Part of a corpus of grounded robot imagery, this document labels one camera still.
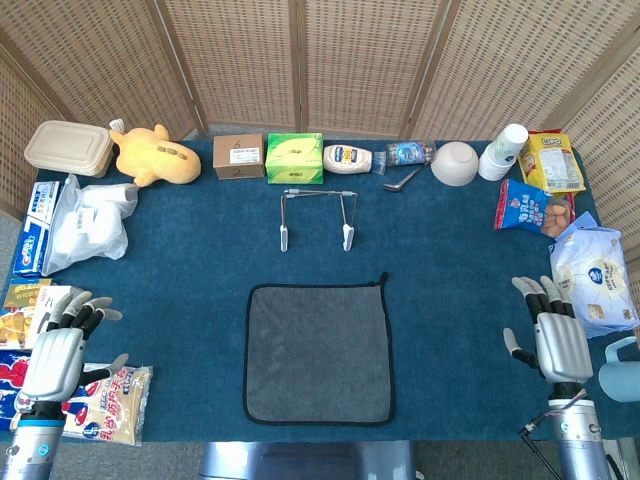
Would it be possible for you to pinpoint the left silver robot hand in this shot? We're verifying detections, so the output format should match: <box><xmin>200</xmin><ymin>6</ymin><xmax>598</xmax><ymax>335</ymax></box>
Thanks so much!
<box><xmin>17</xmin><ymin>291</ymin><xmax>130</xmax><ymax>409</ymax></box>

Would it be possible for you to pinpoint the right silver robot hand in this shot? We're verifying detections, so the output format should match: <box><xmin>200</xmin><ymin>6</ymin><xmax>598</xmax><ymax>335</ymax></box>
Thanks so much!
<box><xmin>502</xmin><ymin>276</ymin><xmax>595</xmax><ymax>386</ymax></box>

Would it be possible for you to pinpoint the grey and blue cloth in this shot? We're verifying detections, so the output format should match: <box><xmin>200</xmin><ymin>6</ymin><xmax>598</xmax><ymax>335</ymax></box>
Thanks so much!
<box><xmin>243</xmin><ymin>272</ymin><xmax>395</xmax><ymax>428</ymax></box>

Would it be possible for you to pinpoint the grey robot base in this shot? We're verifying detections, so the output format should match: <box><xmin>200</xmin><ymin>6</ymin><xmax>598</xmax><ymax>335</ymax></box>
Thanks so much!
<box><xmin>199</xmin><ymin>439</ymin><xmax>416</xmax><ymax>480</ymax></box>

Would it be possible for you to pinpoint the red and blue snack bag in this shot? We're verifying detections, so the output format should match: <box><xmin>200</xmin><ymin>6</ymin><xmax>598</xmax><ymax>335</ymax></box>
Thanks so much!
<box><xmin>0</xmin><ymin>348</ymin><xmax>36</xmax><ymax>432</ymax></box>

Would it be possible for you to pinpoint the white box black print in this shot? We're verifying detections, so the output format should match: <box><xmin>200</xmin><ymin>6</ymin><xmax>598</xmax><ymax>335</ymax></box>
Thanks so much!
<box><xmin>23</xmin><ymin>284</ymin><xmax>86</xmax><ymax>351</ymax></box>

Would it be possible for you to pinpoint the yellow snack box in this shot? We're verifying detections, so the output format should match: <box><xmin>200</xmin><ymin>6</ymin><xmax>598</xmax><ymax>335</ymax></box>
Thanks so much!
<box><xmin>0</xmin><ymin>278</ymin><xmax>54</xmax><ymax>350</ymax></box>

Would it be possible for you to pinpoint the light blue jug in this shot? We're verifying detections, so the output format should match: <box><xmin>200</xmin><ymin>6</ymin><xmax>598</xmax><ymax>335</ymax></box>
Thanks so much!
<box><xmin>598</xmin><ymin>335</ymin><xmax>640</xmax><ymax>403</ymax></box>

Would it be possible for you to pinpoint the pale blue tissue bag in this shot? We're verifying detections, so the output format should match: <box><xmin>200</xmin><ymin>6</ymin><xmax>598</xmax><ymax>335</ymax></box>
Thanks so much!
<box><xmin>548</xmin><ymin>210</ymin><xmax>640</xmax><ymax>340</ymax></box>

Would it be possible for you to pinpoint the beige noodle bag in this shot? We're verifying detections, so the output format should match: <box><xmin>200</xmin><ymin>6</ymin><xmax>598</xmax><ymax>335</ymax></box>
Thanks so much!
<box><xmin>59</xmin><ymin>363</ymin><xmax>154</xmax><ymax>447</ymax></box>

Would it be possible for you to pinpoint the blue white toothpaste box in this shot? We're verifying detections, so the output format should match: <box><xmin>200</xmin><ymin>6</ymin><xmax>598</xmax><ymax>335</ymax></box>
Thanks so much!
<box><xmin>12</xmin><ymin>180</ymin><xmax>61</xmax><ymax>279</ymax></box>

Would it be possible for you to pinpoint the white plastic bag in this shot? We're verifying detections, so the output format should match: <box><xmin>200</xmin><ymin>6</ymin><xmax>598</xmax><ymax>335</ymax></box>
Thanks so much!
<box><xmin>42</xmin><ymin>173</ymin><xmax>140</xmax><ymax>276</ymax></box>

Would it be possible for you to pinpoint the blue cookie bag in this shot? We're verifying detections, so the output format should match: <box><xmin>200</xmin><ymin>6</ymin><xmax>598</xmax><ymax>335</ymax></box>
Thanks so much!
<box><xmin>493</xmin><ymin>178</ymin><xmax>576</xmax><ymax>240</ymax></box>

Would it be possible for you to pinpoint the teal carpet table cover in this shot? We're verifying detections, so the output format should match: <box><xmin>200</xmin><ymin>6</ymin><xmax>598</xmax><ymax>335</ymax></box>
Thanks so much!
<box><xmin>0</xmin><ymin>138</ymin><xmax>640</xmax><ymax>445</ymax></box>

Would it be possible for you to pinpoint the yellow snack bag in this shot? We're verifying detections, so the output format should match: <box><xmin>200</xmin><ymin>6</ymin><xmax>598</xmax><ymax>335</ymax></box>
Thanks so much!
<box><xmin>517</xmin><ymin>129</ymin><xmax>587</xmax><ymax>195</ymax></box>

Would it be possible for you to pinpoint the stack of paper cups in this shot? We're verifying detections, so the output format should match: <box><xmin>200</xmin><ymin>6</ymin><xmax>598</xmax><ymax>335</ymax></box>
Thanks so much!
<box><xmin>477</xmin><ymin>123</ymin><xmax>530</xmax><ymax>182</ymax></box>

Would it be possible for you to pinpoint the beige lidded lunch box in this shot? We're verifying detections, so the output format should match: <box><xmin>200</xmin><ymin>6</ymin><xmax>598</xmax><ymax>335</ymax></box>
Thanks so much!
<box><xmin>23</xmin><ymin>119</ymin><xmax>115</xmax><ymax>179</ymax></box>

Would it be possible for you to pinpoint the beige bowl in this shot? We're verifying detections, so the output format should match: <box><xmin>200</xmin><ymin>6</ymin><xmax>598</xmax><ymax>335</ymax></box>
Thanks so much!
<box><xmin>430</xmin><ymin>141</ymin><xmax>480</xmax><ymax>188</ymax></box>

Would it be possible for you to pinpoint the yellow plush toy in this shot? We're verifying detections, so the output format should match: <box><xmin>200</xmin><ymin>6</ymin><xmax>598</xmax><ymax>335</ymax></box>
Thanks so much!
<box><xmin>108</xmin><ymin>118</ymin><xmax>203</xmax><ymax>189</ymax></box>

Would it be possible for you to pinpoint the dark metal ladle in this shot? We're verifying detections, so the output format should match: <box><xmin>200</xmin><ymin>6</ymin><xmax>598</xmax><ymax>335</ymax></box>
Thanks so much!
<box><xmin>382</xmin><ymin>164</ymin><xmax>426</xmax><ymax>193</ymax></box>

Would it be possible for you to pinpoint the small plastic packet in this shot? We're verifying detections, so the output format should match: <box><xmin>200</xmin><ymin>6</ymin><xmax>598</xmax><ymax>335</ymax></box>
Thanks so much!
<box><xmin>384</xmin><ymin>139</ymin><xmax>437</xmax><ymax>168</ymax></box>

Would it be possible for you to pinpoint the brown cardboard box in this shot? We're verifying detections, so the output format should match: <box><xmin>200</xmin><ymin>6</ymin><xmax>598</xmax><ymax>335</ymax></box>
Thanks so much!
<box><xmin>212</xmin><ymin>133</ymin><xmax>266</xmax><ymax>181</ymax></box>

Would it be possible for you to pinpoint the mayonnaise squeeze bottle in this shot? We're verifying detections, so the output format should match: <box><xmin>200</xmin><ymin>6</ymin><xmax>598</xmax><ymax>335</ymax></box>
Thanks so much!
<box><xmin>322</xmin><ymin>143</ymin><xmax>387</xmax><ymax>176</ymax></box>

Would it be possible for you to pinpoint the green tissue pack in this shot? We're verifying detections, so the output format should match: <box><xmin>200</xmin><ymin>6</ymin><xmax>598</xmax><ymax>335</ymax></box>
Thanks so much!
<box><xmin>264</xmin><ymin>131</ymin><xmax>325</xmax><ymax>186</ymax></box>

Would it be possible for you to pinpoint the woven folding screen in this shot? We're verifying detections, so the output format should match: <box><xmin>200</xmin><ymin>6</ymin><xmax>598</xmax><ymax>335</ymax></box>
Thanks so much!
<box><xmin>0</xmin><ymin>0</ymin><xmax>640</xmax><ymax>281</ymax></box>

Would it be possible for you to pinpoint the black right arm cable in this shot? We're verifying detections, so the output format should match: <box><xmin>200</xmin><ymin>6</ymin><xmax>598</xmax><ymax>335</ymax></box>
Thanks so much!
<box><xmin>517</xmin><ymin>387</ymin><xmax>589</xmax><ymax>480</ymax></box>

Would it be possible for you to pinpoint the metal wire rack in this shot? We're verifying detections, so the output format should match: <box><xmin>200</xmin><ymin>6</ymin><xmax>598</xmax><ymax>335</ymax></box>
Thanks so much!
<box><xmin>278</xmin><ymin>187</ymin><xmax>359</xmax><ymax>254</ymax></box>

